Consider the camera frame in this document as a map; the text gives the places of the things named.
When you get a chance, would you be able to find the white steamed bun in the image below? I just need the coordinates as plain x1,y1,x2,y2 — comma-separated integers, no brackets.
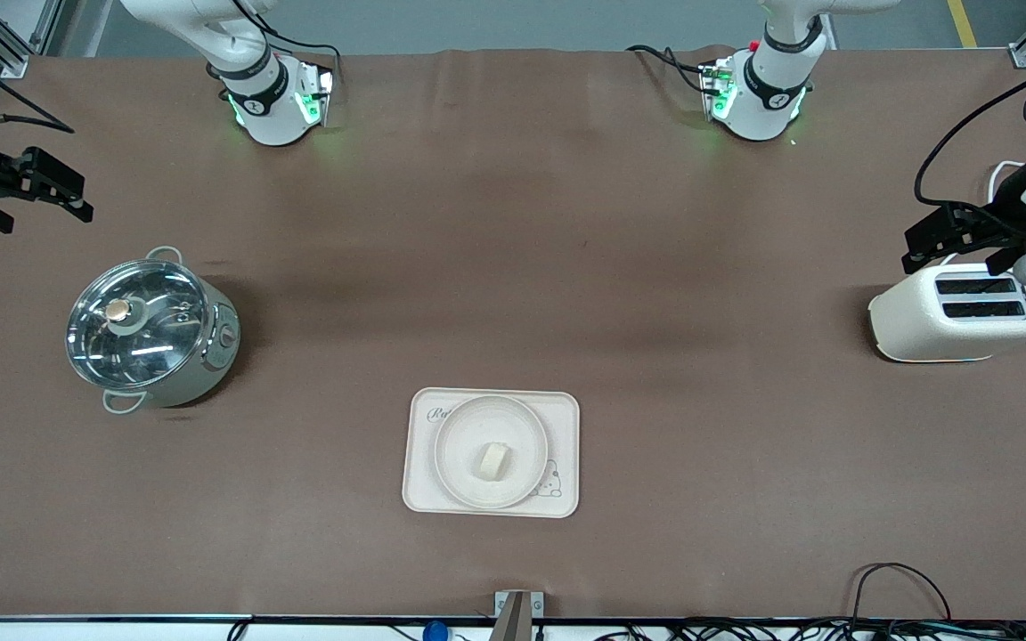
477,442,512,482

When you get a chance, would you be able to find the cream round plate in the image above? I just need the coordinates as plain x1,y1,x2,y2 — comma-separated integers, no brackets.
434,394,550,510

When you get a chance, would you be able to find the cream two-slot toaster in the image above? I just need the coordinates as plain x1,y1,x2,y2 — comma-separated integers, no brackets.
867,254,1026,364

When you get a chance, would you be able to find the glass pot lid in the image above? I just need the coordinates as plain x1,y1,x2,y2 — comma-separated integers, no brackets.
66,260,211,391

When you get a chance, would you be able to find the grey electric cooking pot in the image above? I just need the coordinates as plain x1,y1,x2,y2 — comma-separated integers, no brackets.
65,246,242,416

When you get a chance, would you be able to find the brown table mat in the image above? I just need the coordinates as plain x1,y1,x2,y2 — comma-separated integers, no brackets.
0,45,1026,621

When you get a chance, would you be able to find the cream rectangular tray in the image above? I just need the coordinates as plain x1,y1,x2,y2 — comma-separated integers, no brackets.
402,387,582,519

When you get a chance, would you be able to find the white toaster cable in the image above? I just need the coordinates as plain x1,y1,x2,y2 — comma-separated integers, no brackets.
988,160,1026,207

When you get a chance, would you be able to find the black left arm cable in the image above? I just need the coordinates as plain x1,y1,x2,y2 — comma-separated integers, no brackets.
914,55,1026,215

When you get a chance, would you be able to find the black looped cable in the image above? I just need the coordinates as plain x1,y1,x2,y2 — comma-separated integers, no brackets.
850,563,955,624

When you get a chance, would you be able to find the black cable bundle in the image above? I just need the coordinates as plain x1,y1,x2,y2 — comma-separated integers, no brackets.
593,621,1026,641

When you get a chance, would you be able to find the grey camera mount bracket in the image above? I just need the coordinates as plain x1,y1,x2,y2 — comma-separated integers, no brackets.
493,590,545,641

